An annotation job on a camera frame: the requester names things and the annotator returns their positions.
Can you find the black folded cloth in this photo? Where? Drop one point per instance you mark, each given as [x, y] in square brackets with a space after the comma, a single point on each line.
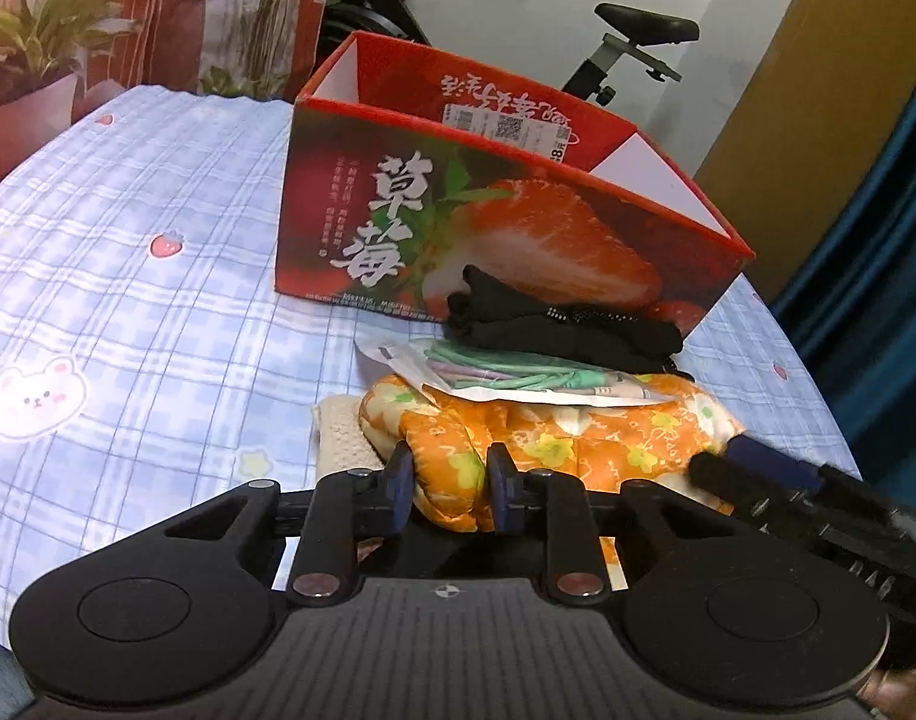
[563, 330]

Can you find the blue curtain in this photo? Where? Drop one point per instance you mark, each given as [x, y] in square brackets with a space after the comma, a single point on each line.
[893, 277]

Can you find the black exercise bike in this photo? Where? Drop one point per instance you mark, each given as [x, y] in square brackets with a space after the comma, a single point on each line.
[638, 22]

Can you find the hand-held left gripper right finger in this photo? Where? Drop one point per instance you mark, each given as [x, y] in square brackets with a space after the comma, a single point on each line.
[503, 496]

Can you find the red strawberry print cardboard box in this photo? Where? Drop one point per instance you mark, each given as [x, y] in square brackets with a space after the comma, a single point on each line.
[338, 165]

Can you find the beige knitted cloth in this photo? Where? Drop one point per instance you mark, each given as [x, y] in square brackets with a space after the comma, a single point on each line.
[338, 435]

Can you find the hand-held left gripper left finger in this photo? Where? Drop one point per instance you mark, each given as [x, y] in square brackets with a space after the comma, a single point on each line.
[398, 481]

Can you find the red floral print curtain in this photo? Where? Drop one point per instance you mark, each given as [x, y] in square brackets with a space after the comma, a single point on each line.
[203, 7]

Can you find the orange floral stuffed cloth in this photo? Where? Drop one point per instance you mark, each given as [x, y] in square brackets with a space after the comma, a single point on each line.
[578, 442]

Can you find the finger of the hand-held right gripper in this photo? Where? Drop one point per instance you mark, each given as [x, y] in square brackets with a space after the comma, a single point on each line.
[773, 461]
[735, 484]

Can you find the wooden door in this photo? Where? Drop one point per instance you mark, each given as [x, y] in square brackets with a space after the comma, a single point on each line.
[818, 90]

